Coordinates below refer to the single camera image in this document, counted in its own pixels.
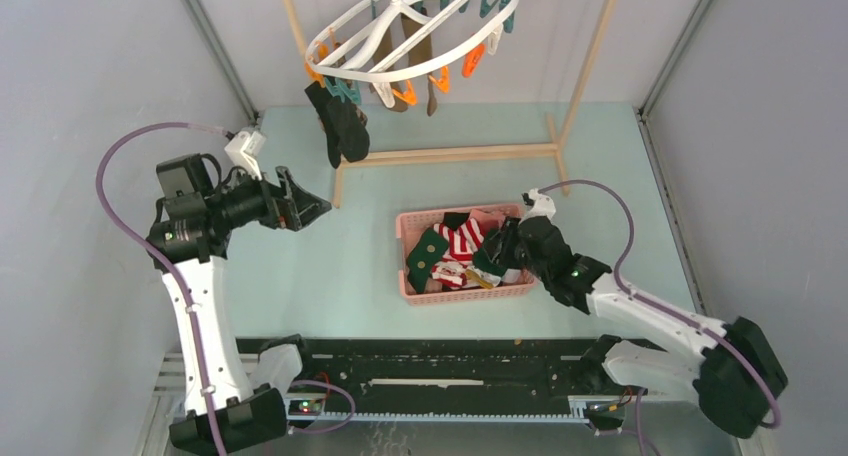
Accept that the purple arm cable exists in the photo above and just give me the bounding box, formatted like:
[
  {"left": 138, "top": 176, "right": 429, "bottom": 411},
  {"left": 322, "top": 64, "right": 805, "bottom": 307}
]
[
  {"left": 95, "top": 121, "right": 357, "bottom": 456},
  {"left": 539, "top": 179, "right": 783, "bottom": 456}
]

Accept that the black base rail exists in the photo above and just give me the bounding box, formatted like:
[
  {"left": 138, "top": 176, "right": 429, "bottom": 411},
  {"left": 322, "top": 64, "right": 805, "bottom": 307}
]
[{"left": 281, "top": 335, "right": 637, "bottom": 422}]

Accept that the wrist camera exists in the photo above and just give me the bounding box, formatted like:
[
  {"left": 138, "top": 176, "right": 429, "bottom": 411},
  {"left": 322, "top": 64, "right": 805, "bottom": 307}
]
[
  {"left": 224, "top": 127, "right": 267, "bottom": 180},
  {"left": 521, "top": 188, "right": 556, "bottom": 221}
]

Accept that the wooden hanger rack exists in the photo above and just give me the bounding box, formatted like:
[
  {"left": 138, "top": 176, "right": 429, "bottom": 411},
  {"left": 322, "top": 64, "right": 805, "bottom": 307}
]
[{"left": 282, "top": 0, "right": 617, "bottom": 206}]

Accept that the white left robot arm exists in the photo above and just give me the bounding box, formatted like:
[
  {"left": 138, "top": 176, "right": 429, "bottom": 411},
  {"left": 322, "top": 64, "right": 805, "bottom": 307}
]
[{"left": 146, "top": 154, "right": 332, "bottom": 455}]

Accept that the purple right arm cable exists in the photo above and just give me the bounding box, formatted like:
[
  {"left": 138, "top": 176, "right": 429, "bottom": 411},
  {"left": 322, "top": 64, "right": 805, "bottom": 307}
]
[{"left": 539, "top": 179, "right": 783, "bottom": 456}]

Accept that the black blue white sock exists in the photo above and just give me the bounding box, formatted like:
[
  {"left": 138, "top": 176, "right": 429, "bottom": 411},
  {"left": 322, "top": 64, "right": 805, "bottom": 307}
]
[{"left": 441, "top": 212, "right": 470, "bottom": 231}]

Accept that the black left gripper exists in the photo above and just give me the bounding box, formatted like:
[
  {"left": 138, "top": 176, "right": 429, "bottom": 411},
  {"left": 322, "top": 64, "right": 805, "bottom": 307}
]
[{"left": 206, "top": 161, "right": 330, "bottom": 230}]

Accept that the pink plastic basket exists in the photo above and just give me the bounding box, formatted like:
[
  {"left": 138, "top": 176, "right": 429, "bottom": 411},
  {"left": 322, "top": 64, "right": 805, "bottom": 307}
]
[{"left": 395, "top": 203, "right": 536, "bottom": 305}]

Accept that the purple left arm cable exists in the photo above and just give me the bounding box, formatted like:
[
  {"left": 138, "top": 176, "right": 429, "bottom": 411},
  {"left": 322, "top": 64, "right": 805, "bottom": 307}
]
[{"left": 95, "top": 121, "right": 357, "bottom": 456}]

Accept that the red white striped sock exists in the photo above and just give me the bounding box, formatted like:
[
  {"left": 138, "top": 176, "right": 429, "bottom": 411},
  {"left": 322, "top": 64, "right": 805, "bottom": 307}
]
[
  {"left": 430, "top": 250, "right": 476, "bottom": 290},
  {"left": 432, "top": 218, "right": 485, "bottom": 262}
]

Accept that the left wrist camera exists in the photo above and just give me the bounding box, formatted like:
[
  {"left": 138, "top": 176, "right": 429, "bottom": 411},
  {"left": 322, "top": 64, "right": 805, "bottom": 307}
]
[{"left": 224, "top": 127, "right": 267, "bottom": 180}]

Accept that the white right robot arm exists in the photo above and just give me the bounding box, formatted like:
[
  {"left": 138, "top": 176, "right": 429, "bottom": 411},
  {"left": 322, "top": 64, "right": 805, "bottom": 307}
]
[{"left": 495, "top": 216, "right": 788, "bottom": 439}]

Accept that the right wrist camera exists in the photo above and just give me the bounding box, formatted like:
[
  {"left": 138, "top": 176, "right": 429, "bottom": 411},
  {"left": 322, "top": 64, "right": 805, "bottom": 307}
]
[{"left": 521, "top": 188, "right": 556, "bottom": 221}]

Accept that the white oval clip hanger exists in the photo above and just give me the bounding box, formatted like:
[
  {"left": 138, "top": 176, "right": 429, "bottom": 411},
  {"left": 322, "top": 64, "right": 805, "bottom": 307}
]
[{"left": 304, "top": 0, "right": 520, "bottom": 85}]

